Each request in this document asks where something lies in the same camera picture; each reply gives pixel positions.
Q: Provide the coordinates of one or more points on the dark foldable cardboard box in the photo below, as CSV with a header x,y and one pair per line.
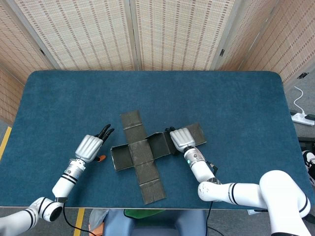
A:
x,y
140,152

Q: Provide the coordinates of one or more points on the green cloth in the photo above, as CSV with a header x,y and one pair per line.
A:
x,y
140,213

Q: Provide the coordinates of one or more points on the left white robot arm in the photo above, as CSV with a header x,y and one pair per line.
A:
x,y
65,183

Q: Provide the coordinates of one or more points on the white paper scrap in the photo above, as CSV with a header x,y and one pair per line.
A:
x,y
250,212

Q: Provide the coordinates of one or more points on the woven bamboo screen panel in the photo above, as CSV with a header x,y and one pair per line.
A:
x,y
179,34
86,34
283,37
14,49

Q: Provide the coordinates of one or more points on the blue felt table cover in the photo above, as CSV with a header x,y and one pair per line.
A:
x,y
73,98

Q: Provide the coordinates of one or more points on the grey and orange bag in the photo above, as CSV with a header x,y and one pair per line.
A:
x,y
97,220

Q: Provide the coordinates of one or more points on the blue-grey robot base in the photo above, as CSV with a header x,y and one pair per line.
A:
x,y
155,226

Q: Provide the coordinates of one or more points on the black and white shoe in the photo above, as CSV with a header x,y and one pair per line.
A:
x,y
310,157

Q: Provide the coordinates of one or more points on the yellow floor tape strip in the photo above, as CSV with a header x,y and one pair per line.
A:
x,y
5,142
79,221

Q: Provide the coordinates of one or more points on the white power strip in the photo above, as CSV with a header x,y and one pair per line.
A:
x,y
301,119

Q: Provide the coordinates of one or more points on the black floor object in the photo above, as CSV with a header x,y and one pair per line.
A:
x,y
306,142

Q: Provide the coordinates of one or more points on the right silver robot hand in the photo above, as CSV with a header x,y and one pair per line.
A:
x,y
182,138

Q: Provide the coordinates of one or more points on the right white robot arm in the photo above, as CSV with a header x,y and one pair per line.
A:
x,y
278,186

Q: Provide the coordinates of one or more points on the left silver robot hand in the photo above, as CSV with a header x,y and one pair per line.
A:
x,y
87,148

